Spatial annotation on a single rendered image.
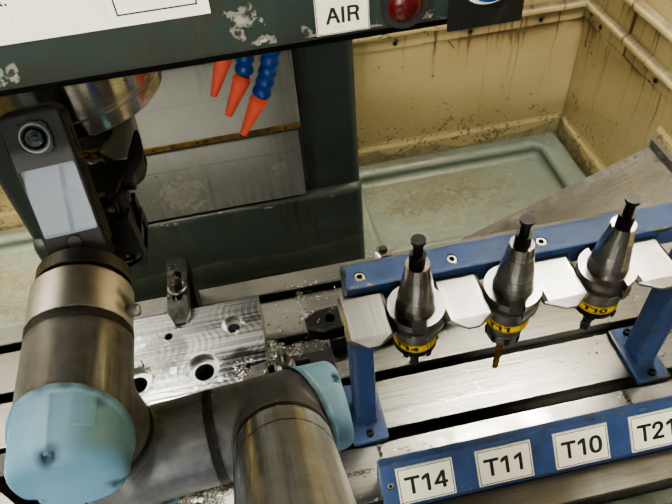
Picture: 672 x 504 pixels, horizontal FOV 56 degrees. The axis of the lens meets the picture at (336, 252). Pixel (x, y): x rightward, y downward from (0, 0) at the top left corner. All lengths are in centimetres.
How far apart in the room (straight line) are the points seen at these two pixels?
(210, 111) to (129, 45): 79
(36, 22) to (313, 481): 29
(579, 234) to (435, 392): 36
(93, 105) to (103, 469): 28
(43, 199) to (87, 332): 11
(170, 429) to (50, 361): 11
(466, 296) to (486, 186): 110
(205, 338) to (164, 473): 50
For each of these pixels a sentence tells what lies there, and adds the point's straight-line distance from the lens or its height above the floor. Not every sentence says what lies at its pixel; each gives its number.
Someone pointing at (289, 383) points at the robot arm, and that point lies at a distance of 50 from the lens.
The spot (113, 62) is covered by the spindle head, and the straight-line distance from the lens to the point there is 37.
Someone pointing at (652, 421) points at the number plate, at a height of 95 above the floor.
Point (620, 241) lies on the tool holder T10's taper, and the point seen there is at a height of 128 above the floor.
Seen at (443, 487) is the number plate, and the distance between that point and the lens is 91.
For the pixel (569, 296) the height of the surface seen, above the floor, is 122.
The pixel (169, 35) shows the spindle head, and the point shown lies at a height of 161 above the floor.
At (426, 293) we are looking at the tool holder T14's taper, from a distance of 65.
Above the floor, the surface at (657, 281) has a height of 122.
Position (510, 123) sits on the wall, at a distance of 188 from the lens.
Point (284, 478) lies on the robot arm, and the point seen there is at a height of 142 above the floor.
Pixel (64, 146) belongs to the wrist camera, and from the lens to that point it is 50.
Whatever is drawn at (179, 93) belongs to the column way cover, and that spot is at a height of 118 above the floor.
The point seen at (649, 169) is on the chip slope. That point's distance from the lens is 154.
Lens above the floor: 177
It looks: 48 degrees down
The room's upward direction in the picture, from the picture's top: 6 degrees counter-clockwise
